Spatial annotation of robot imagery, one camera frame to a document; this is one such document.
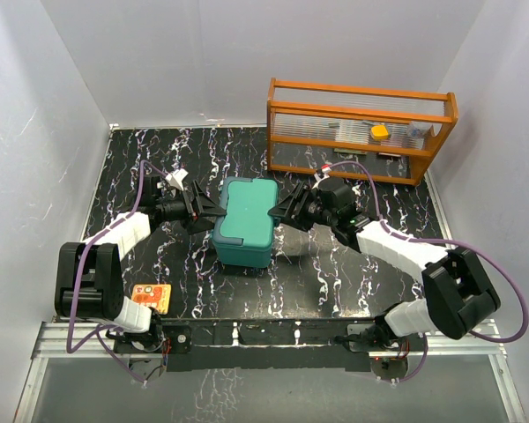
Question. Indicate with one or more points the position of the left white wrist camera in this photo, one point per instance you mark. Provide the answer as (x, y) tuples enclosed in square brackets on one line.
[(175, 179)]

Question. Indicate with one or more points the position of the orange card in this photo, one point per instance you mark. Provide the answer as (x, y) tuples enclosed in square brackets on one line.
[(155, 296)]

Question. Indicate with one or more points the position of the orange wooden rack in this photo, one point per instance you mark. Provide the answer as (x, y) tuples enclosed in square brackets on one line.
[(311, 124)]

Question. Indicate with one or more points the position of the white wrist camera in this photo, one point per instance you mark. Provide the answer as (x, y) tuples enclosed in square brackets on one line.
[(322, 173), (175, 179)]

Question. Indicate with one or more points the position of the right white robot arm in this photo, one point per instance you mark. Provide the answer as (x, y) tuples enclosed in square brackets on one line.
[(458, 293)]

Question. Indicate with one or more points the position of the teal medicine kit box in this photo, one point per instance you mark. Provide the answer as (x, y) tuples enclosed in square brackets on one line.
[(244, 235)]

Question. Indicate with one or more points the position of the yellow small box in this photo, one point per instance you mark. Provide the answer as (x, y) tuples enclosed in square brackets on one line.
[(379, 132)]

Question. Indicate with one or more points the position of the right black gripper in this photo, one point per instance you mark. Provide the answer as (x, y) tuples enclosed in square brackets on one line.
[(301, 194)]

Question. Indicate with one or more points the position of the clear cup on rack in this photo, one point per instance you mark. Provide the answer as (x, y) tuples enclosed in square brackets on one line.
[(418, 130)]

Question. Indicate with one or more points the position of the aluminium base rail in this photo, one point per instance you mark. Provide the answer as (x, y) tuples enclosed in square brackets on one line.
[(467, 381)]

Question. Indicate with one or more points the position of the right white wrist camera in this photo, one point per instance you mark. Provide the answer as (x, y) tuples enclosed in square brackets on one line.
[(322, 173)]

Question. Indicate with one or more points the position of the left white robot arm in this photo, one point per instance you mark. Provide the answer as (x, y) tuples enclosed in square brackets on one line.
[(89, 279)]

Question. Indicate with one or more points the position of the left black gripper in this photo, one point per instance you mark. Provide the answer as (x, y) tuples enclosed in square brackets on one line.
[(204, 207)]

